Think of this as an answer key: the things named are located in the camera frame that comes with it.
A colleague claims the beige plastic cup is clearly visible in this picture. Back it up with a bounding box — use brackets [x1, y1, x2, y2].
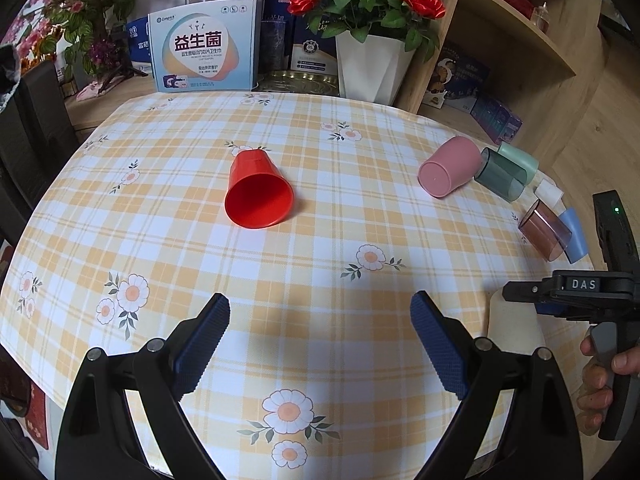
[487, 289, 546, 356]

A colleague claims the blue plastic cup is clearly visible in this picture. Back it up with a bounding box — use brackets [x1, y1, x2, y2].
[560, 207, 588, 264]

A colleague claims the transparent brown plastic cup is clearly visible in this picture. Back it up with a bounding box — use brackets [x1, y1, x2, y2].
[518, 200, 572, 262]

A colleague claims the small white plastic cup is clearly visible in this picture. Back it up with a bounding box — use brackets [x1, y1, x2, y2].
[535, 179, 563, 208]

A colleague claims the mint green plastic cup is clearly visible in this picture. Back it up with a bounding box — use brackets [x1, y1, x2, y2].
[498, 142, 539, 185]

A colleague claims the transparent teal plastic cup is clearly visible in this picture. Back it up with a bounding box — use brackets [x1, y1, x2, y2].
[474, 148, 527, 203]

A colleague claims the pink plastic cup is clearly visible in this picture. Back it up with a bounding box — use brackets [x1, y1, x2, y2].
[418, 136, 483, 198]

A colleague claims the red plastic cup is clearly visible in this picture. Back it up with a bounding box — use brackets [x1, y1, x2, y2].
[224, 150, 295, 229]

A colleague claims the person's right hand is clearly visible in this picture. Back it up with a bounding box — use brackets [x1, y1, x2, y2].
[576, 336, 640, 436]

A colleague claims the purple product box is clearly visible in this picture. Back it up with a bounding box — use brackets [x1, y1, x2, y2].
[471, 96, 522, 144]

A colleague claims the dark blue product box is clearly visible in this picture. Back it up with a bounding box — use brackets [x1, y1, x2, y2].
[444, 56, 490, 113]

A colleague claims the black white biscuit box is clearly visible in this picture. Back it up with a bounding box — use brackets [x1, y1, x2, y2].
[422, 42, 489, 113]

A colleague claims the wooden shelf cabinet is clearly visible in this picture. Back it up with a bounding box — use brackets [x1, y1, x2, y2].
[391, 0, 612, 172]

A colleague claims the small glass bottle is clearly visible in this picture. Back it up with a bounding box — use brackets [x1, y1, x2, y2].
[530, 2, 550, 34]

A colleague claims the yellow plaid floral tablecloth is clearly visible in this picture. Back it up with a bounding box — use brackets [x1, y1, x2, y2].
[0, 90, 601, 480]

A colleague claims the black chair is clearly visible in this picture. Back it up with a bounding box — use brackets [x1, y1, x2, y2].
[1, 61, 79, 246]

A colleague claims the white geometric flower vase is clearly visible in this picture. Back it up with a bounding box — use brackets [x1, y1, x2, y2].
[335, 32, 414, 105]

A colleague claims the golden round metal tray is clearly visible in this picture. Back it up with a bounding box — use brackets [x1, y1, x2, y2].
[256, 70, 340, 96]

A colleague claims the dark blue white box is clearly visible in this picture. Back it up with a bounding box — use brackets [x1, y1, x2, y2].
[291, 22, 337, 76]

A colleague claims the blue white box far left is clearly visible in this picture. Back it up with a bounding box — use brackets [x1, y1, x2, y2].
[126, 16, 153, 75]

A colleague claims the light blue probiotic box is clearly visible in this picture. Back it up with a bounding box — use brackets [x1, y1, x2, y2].
[148, 0, 262, 93]

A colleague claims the pink artificial flower plant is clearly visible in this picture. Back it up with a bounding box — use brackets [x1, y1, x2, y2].
[2, 0, 139, 87]

